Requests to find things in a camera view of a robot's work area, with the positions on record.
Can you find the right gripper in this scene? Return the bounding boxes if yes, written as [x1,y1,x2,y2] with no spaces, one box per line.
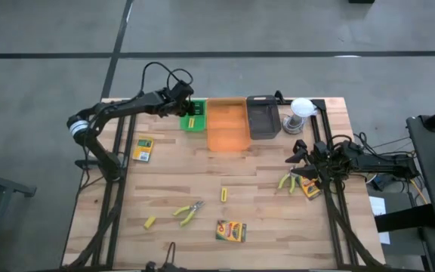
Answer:
[285,139,340,181]

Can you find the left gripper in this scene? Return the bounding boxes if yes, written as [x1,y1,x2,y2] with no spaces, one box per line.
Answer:
[153,92,206,118]

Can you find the yellow green crayon box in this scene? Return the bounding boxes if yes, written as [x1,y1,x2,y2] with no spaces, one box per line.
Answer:
[132,136,155,163]
[215,220,248,243]
[298,175,322,201]

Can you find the pliers with yellow-green handles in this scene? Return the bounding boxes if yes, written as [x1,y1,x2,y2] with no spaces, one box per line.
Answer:
[276,165,298,195]
[172,200,206,227]

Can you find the green plastic basket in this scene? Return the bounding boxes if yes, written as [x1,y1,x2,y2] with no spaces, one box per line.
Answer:
[180,98,208,133]

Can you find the orange plastic bin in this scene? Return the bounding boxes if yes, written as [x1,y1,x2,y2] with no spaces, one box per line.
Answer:
[206,97,252,153]

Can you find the white mushroom lamp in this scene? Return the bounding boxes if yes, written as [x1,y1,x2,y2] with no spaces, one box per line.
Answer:
[282,97,317,135]

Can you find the dark grey plastic bin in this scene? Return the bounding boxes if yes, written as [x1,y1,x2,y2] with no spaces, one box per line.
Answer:
[246,94,282,141]

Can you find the blue device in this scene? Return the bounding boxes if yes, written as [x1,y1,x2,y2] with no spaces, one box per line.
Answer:
[371,174,387,191]

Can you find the white paper sheet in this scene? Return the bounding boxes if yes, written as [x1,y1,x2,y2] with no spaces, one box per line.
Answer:
[368,196,391,246]

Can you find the black flat bar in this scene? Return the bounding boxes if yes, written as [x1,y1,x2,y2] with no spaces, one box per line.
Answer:
[375,203,435,233]

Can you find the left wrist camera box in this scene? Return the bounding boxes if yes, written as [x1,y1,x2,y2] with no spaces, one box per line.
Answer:
[168,80,196,102]

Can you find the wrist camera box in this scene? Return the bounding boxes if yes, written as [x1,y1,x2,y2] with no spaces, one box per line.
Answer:
[168,80,196,102]
[313,141,331,156]

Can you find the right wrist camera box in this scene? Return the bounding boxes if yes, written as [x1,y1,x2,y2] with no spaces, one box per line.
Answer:
[313,141,331,156]

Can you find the black aluminium frame rails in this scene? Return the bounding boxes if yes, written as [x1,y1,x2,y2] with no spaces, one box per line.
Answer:
[61,90,387,271]

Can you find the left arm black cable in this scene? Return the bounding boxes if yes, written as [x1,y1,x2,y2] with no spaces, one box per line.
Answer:
[140,61,195,97]

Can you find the right arm black cables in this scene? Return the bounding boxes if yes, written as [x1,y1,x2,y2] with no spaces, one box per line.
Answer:
[329,131,417,159]

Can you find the yellow floor cable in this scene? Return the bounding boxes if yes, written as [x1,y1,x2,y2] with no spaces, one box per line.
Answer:
[409,179,429,205]

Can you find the black device with cable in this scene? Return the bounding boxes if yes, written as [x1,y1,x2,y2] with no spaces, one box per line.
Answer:
[143,241,189,272]

